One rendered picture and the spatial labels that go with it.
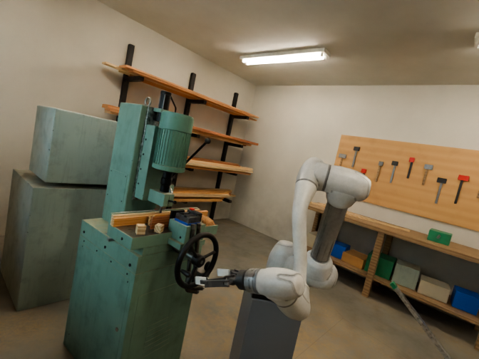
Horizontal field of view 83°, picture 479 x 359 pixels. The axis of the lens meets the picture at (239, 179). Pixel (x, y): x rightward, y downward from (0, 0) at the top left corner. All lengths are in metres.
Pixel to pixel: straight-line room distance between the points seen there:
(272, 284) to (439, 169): 3.39
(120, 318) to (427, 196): 3.61
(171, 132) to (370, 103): 3.47
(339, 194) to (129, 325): 1.18
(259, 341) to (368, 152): 3.19
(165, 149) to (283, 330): 1.19
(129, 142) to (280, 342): 1.41
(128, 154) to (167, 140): 0.29
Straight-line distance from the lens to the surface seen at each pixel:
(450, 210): 4.11
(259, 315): 1.68
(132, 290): 1.48
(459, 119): 4.24
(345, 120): 4.52
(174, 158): 1.46
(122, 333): 1.61
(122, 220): 1.46
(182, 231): 1.42
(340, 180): 1.28
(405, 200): 4.16
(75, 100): 3.73
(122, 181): 1.69
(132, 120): 1.67
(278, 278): 0.99
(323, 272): 1.62
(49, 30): 3.73
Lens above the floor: 1.37
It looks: 6 degrees down
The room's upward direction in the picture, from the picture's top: 12 degrees clockwise
